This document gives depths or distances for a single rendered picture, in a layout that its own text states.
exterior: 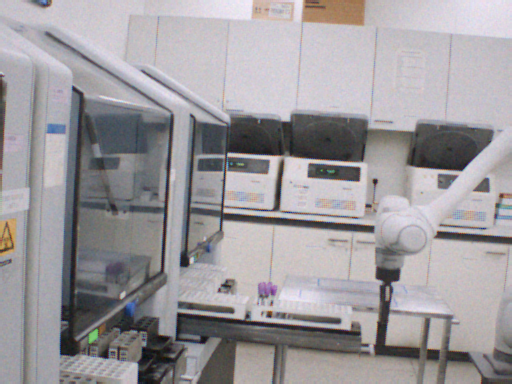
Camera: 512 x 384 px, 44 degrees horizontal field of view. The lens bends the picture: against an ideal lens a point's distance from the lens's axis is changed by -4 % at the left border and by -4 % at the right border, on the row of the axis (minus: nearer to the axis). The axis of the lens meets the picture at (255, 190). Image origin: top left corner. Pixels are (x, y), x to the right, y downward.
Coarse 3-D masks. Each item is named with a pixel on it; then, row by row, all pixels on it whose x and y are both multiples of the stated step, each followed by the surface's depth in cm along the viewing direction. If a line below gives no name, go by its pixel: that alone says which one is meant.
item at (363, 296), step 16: (288, 288) 239; (304, 288) 241; (320, 288) 242; (336, 288) 244; (352, 288) 246; (368, 288) 248; (400, 288) 252; (416, 288) 253; (432, 288) 255; (336, 304) 219; (352, 304) 220; (368, 304) 222; (400, 304) 224; (416, 304) 226; (432, 304) 227; (448, 320) 215; (448, 336) 215
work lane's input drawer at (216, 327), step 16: (192, 320) 193; (208, 320) 194; (224, 320) 193; (240, 320) 192; (208, 336) 193; (224, 336) 192; (240, 336) 192; (256, 336) 191; (272, 336) 190; (288, 336) 190; (304, 336) 189; (320, 336) 189; (336, 336) 188; (352, 336) 188
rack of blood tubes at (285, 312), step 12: (276, 300) 200; (288, 300) 201; (252, 312) 192; (276, 312) 201; (288, 312) 191; (300, 312) 191; (312, 312) 190; (324, 312) 190; (336, 312) 190; (348, 312) 191; (300, 324) 191; (312, 324) 190; (324, 324) 190; (336, 324) 198; (348, 324) 189
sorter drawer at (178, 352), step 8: (176, 344) 164; (184, 344) 165; (168, 352) 157; (176, 352) 158; (184, 352) 162; (160, 360) 154; (168, 360) 154; (176, 360) 156; (184, 360) 163; (176, 368) 154; (184, 368) 164; (176, 376) 155; (184, 376) 159; (200, 376) 163
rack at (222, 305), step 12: (180, 300) 195; (192, 300) 194; (204, 300) 194; (216, 300) 194; (228, 300) 196; (240, 300) 197; (192, 312) 195; (204, 312) 194; (216, 312) 202; (228, 312) 203; (240, 312) 193
